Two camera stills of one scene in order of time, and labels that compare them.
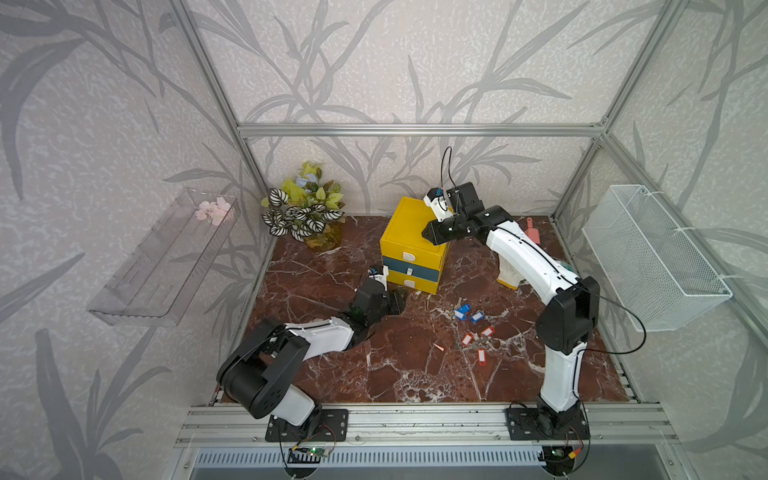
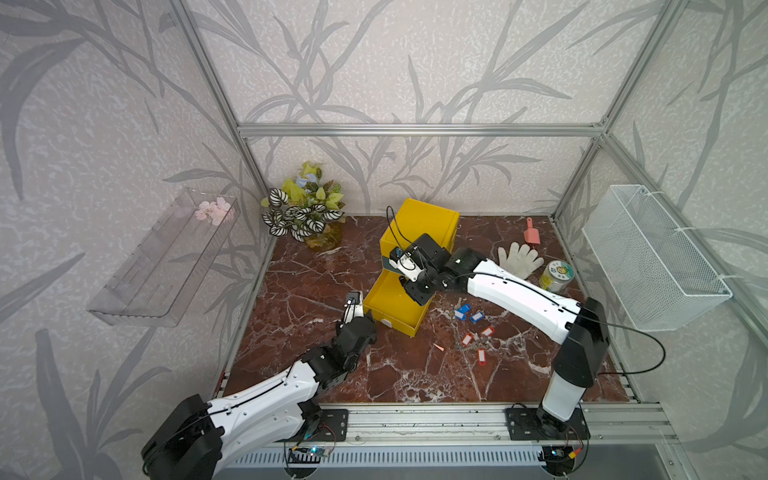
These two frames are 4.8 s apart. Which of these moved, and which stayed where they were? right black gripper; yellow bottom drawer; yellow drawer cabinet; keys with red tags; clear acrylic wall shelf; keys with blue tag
Moved: right black gripper; yellow bottom drawer
Stayed: yellow drawer cabinet; keys with red tags; clear acrylic wall shelf; keys with blue tag
